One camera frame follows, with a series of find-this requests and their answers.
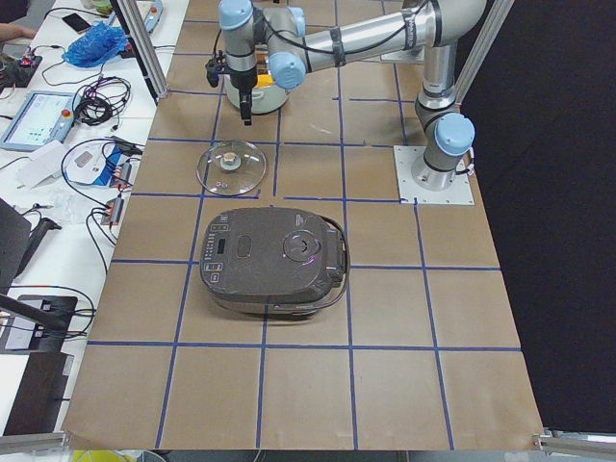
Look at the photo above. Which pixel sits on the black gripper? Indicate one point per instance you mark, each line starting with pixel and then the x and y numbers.
pixel 242 82

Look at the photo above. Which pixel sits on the yellow corn cob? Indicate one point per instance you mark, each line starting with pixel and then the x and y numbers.
pixel 264 80

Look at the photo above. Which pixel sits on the glass pot lid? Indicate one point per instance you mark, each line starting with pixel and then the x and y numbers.
pixel 231 168

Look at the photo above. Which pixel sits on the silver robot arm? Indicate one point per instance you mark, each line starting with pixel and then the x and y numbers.
pixel 434 26

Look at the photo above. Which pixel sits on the pale green electric pot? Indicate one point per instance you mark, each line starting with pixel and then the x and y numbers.
pixel 270 99

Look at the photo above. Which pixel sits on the red usb hub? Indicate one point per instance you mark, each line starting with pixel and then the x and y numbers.
pixel 121 176
pixel 112 212

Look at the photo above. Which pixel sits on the blue plastic bag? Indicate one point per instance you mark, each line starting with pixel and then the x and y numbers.
pixel 98 45

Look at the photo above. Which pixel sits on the black rice cooker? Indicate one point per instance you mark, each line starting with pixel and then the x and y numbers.
pixel 281 262

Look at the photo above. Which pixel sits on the white round device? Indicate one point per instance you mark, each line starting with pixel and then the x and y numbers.
pixel 88 164

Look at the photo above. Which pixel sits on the black smartphone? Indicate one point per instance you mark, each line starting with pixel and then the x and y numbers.
pixel 76 23

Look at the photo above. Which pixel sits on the white paper sheet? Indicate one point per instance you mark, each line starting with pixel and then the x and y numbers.
pixel 45 162

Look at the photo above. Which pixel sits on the teach pendant tablet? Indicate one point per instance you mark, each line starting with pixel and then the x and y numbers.
pixel 45 116

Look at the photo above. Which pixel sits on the aluminium frame post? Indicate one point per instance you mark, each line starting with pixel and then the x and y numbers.
pixel 129 17
pixel 486 37

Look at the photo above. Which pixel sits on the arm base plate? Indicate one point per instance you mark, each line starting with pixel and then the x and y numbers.
pixel 413 56
pixel 422 185

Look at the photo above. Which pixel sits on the right aluminium frame post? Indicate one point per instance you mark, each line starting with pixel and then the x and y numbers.
pixel 486 37

